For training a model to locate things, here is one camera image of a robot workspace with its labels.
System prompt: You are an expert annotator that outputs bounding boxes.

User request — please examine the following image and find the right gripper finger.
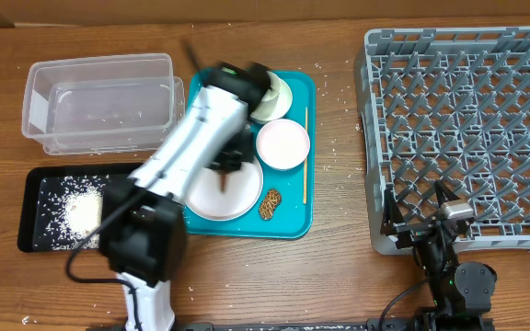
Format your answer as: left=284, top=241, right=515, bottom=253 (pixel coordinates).
left=382, top=188, right=404, bottom=228
left=434, top=180, right=458, bottom=205

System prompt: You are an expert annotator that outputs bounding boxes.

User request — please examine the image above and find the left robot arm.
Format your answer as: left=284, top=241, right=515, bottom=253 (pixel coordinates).
left=98, top=63, right=271, bottom=330

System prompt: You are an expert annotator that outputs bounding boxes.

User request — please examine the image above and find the black plastic tray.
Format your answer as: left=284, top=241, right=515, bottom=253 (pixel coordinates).
left=17, top=163, right=139, bottom=253

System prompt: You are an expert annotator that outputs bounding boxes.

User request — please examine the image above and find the clear plastic bin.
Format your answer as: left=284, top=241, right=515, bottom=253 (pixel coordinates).
left=21, top=53, right=186, bottom=155

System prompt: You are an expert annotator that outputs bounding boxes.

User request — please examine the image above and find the white cup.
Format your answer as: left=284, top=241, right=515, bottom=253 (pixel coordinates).
left=261, top=71, right=281, bottom=103

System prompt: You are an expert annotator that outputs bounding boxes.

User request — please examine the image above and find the wooden chopstick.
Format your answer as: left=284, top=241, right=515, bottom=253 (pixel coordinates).
left=303, top=107, right=310, bottom=205

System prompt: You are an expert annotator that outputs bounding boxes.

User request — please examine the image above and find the pile of white rice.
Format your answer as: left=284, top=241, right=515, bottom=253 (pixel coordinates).
left=32, top=175, right=109, bottom=252

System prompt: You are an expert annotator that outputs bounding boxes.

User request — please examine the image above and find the grey dishwasher rack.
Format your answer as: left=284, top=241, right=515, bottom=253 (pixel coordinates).
left=354, top=27, right=530, bottom=255

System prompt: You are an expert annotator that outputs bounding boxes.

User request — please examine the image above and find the white saucer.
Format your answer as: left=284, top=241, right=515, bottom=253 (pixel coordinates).
left=249, top=77, right=293, bottom=124

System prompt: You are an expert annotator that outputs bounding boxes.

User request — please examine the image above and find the large white plate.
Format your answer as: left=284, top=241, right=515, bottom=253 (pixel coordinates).
left=187, top=157, right=264, bottom=222

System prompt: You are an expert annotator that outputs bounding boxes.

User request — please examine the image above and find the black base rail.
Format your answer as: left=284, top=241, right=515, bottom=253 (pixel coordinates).
left=163, top=319, right=432, bottom=331

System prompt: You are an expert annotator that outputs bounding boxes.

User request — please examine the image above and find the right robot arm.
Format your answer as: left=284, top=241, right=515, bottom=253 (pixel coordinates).
left=367, top=180, right=497, bottom=331

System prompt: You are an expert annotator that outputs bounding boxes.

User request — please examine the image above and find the white bowl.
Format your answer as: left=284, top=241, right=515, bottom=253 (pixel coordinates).
left=256, top=119, right=305, bottom=171

